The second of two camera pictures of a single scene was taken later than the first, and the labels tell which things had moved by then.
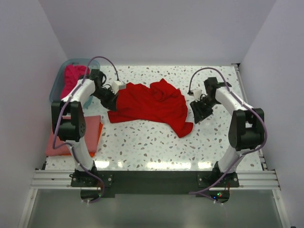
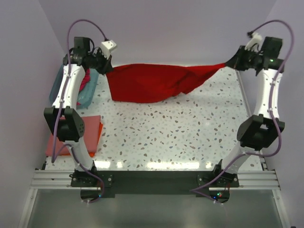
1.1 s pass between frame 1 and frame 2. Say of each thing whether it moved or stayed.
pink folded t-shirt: stayed
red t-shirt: moved
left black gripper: moved
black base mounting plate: stayed
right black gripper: moved
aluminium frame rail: stayed
